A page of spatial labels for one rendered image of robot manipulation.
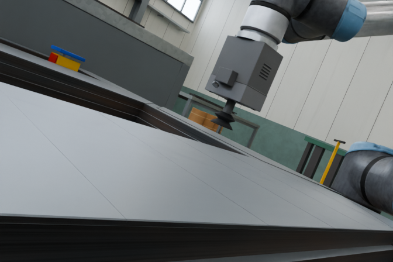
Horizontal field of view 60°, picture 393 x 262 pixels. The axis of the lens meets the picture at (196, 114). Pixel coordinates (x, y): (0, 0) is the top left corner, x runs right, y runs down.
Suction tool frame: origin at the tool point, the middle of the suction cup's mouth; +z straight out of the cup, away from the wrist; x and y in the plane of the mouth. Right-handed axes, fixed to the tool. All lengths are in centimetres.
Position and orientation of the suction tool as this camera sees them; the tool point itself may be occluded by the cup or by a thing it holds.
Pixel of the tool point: (221, 125)
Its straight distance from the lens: 59.6
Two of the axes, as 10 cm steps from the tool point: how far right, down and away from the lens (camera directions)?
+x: 6.5, 2.5, 7.2
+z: -3.9, 9.2, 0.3
